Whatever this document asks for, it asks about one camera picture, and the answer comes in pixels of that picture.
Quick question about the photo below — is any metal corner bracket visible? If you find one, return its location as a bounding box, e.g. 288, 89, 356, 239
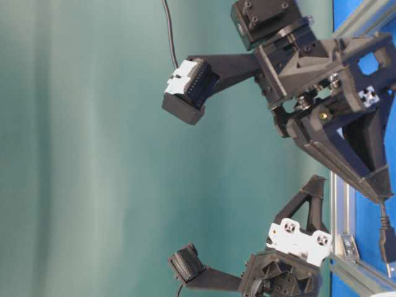
340, 234, 360, 260

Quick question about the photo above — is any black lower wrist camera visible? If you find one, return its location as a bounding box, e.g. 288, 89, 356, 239
168, 243, 206, 285

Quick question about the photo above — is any black upper camera cable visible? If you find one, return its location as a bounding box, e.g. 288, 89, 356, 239
161, 0, 179, 69

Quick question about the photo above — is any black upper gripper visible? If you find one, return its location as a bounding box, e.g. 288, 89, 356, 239
254, 33, 395, 203

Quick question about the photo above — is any aluminium frame crossbar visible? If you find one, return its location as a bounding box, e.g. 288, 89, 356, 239
333, 0, 395, 38
330, 254, 395, 296

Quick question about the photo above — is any black upper wrist camera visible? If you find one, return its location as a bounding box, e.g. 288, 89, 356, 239
162, 58, 219, 125

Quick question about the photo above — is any aluminium frame lower crossbar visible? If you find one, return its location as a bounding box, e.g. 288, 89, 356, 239
330, 254, 395, 296

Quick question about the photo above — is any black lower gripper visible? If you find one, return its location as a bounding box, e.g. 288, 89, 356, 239
238, 174, 328, 296

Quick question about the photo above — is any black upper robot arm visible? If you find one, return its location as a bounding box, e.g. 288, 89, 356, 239
231, 1, 395, 206

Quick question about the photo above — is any aluminium frame upper crossbar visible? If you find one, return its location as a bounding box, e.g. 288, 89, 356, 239
333, 0, 395, 38

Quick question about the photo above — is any white gripper rail plate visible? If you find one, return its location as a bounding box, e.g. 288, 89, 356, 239
267, 218, 333, 267

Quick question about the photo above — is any aluminium frame upright profile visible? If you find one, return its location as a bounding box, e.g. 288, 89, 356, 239
330, 171, 356, 259

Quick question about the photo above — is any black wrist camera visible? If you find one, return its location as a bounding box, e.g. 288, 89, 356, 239
162, 58, 219, 125
168, 243, 206, 285

